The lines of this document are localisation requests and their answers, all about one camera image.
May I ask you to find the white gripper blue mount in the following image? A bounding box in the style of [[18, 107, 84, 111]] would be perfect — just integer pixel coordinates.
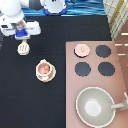
[[0, 20, 41, 40]]

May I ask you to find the cream slotted spatula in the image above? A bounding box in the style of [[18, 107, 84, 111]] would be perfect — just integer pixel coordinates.
[[17, 40, 30, 55]]

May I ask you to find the pink pot with red food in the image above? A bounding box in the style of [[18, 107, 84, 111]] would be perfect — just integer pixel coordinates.
[[35, 58, 56, 80]]

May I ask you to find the pink round pot lid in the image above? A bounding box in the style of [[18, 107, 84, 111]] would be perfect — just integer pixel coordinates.
[[74, 44, 90, 57]]

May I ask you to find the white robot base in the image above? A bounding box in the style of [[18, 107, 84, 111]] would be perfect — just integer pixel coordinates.
[[43, 0, 67, 15]]

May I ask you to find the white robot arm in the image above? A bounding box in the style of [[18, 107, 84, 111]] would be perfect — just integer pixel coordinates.
[[0, 0, 46, 40]]

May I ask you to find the cream round plate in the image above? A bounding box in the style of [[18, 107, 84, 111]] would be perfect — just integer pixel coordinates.
[[35, 63, 57, 83]]

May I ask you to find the blue striped cloth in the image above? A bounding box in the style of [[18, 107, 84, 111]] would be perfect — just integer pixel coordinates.
[[23, 0, 105, 16]]

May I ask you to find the black table mat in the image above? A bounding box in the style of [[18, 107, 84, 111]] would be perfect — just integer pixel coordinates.
[[0, 15, 110, 128]]

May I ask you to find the black burner top right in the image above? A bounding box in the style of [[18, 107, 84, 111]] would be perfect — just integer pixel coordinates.
[[96, 45, 111, 58]]

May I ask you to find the black burner bottom right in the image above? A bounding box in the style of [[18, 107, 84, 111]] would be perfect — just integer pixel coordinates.
[[98, 62, 115, 76]]

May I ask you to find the pink toy stove counter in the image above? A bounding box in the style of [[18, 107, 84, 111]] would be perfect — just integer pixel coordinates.
[[66, 41, 128, 128]]

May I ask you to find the grey sink faucet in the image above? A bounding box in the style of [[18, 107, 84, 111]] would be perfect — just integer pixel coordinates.
[[111, 93, 128, 111]]

